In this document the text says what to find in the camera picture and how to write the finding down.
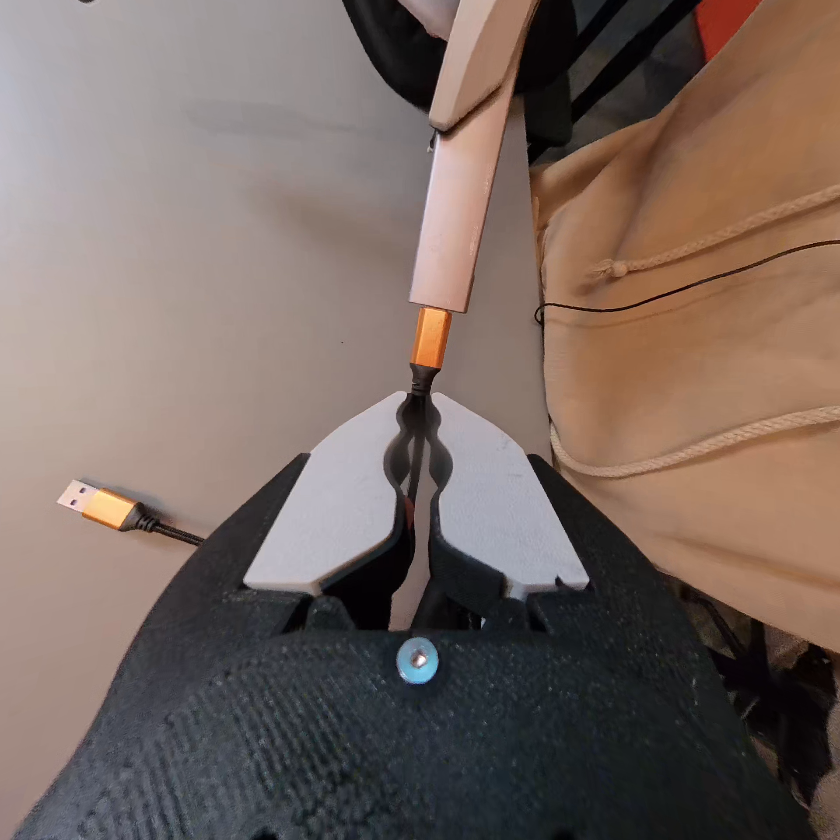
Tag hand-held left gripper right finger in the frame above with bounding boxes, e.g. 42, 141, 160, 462
428, 392, 590, 602

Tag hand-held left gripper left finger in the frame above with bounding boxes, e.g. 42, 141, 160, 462
244, 391, 416, 595

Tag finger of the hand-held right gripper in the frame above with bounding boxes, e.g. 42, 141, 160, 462
402, 0, 460, 39
429, 0, 540, 133

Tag grey usb hub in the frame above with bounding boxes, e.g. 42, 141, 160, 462
408, 84, 521, 314

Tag black cable orange plugs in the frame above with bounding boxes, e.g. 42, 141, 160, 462
58, 306, 455, 592

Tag thin black wire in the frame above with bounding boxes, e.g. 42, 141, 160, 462
534, 239, 840, 327

